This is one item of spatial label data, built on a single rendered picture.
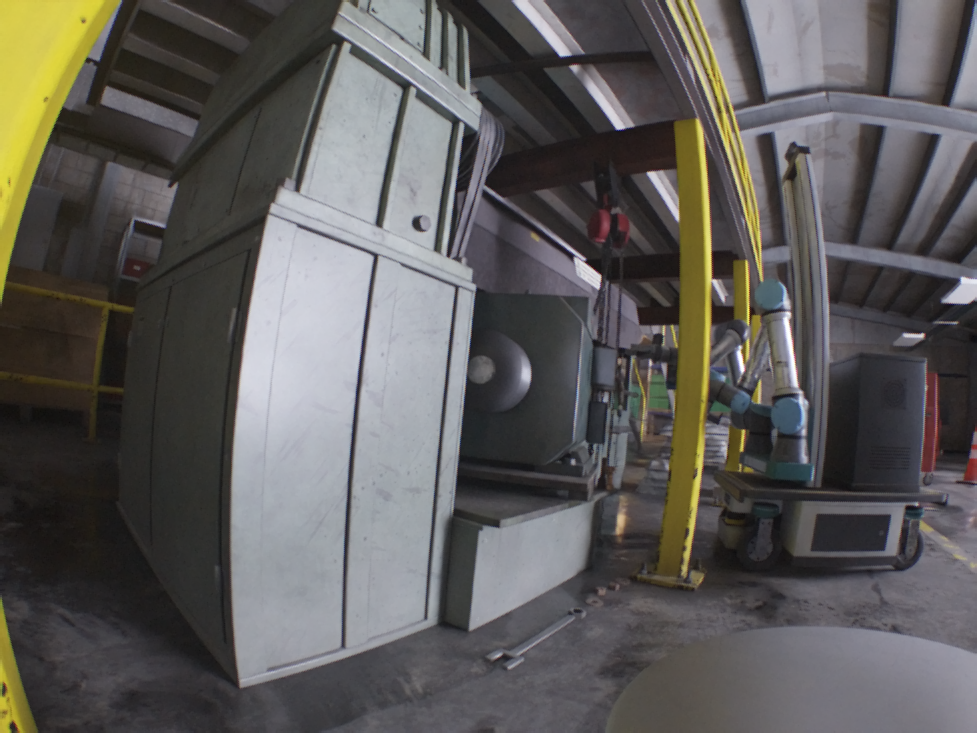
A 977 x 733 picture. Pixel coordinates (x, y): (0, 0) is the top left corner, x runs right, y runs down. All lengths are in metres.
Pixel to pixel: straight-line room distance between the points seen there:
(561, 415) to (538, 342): 0.20
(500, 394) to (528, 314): 0.25
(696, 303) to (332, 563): 1.33
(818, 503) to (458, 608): 1.27
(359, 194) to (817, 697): 0.99
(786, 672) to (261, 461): 0.71
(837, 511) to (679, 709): 1.60
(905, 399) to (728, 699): 1.81
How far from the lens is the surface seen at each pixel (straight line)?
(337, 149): 0.97
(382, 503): 0.94
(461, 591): 1.12
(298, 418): 0.80
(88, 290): 3.98
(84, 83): 3.66
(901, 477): 2.04
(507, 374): 1.09
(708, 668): 0.33
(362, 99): 1.05
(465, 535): 1.08
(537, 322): 1.22
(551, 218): 3.61
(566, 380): 1.19
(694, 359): 1.59
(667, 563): 1.65
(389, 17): 1.24
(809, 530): 1.82
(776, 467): 1.75
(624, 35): 2.08
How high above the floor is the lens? 0.53
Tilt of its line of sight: 5 degrees up
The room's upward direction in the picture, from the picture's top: 6 degrees clockwise
